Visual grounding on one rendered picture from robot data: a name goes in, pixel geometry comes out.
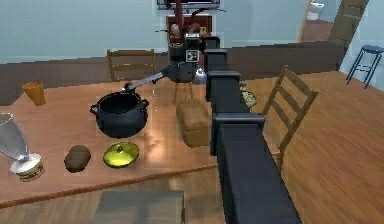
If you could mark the pale green plate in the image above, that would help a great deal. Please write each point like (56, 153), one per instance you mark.
(250, 98)

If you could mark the orange cup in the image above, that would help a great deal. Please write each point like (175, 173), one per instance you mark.
(35, 93)

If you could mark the black television set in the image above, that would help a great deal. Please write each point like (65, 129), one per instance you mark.
(190, 3)

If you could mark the dark red cabinet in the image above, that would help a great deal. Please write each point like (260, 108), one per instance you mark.
(203, 25)

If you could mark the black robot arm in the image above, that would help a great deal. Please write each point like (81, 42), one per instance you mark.
(248, 173)

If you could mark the grey-seated wooden chair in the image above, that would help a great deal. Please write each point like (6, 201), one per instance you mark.
(140, 206)

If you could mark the yellow-green round lid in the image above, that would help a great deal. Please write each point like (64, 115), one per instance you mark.
(120, 155)

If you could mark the clear glass cream-based vessel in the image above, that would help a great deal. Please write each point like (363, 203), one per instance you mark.
(15, 140)

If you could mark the brown potato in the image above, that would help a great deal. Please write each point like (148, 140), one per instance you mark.
(77, 158)

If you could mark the brown bread loaf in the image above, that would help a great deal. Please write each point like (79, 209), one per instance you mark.
(193, 125)

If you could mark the white toilet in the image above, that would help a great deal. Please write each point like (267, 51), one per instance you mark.
(315, 10)

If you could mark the wooden dining table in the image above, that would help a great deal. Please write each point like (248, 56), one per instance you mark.
(66, 126)

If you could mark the blue stool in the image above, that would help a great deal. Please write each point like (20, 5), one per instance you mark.
(370, 55)

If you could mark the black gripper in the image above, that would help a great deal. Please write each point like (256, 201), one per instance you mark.
(181, 71)

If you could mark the olive-brown room door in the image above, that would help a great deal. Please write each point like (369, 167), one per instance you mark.
(346, 23)

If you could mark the silver round-topped object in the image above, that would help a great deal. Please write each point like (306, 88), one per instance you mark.
(200, 77)

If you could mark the black cooking pot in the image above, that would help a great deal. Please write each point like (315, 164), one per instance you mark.
(120, 116)

